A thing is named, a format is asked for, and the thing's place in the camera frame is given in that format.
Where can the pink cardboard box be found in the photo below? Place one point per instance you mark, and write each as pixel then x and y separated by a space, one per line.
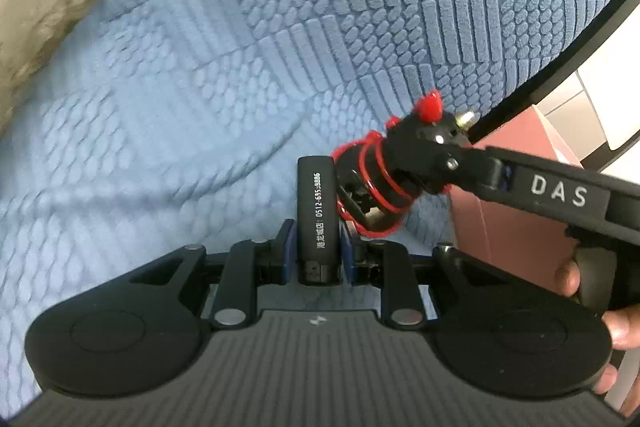
pixel 510 232

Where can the person's right hand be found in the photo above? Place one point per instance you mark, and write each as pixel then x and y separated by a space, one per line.
pixel 625 329

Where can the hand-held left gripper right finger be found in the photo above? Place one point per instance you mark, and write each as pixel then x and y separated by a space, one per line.
pixel 347 259

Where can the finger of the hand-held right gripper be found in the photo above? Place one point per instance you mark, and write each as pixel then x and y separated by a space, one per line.
pixel 450 164

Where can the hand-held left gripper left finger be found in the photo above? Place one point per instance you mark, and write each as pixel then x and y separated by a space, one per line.
pixel 286 254

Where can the black lighter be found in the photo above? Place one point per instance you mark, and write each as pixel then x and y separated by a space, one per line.
pixel 312 207

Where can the red spring shock absorber toy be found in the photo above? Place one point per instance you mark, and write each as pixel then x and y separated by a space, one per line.
pixel 370 187

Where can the blue textured blanket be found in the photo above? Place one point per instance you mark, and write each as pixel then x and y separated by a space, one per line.
pixel 200 82

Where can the cream leather padded panel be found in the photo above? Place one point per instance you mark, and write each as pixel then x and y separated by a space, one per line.
pixel 620 97

